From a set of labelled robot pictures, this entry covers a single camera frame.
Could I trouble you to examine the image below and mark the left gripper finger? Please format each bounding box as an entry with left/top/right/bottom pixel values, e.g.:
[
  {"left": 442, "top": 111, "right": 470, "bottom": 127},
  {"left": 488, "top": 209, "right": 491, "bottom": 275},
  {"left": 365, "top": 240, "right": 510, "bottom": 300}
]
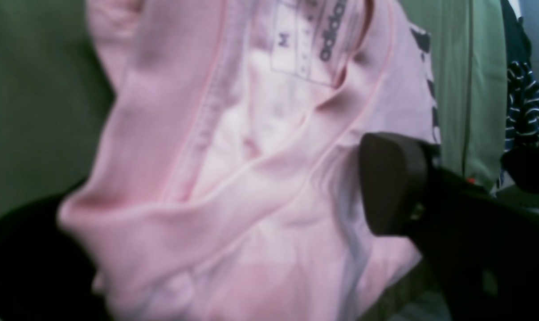
[{"left": 359, "top": 132, "right": 539, "bottom": 321}]

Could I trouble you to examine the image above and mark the pink t-shirt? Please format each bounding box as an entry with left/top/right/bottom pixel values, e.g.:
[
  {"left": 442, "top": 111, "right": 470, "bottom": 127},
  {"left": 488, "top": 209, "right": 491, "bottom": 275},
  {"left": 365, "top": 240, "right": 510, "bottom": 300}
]
[{"left": 58, "top": 0, "right": 435, "bottom": 321}]

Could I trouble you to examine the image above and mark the striped dark cloth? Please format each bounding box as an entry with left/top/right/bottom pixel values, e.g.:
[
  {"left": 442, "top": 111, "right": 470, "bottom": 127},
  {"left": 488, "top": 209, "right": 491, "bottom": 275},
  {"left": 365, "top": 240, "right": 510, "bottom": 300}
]
[{"left": 497, "top": 0, "right": 539, "bottom": 188}]

